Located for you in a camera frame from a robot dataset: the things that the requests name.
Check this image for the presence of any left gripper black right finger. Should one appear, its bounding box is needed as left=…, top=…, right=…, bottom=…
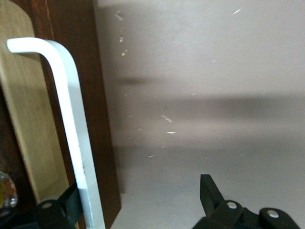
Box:
left=193, top=174, right=298, bottom=229

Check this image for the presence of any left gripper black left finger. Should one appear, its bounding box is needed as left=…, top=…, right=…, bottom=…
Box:
left=35, top=182, right=84, bottom=229

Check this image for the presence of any white metal drawer handle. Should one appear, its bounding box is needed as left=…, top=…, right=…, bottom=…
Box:
left=6, top=37, right=106, bottom=229

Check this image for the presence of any wooden drawer with dark front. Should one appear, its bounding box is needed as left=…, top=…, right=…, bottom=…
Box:
left=0, top=0, right=122, bottom=229

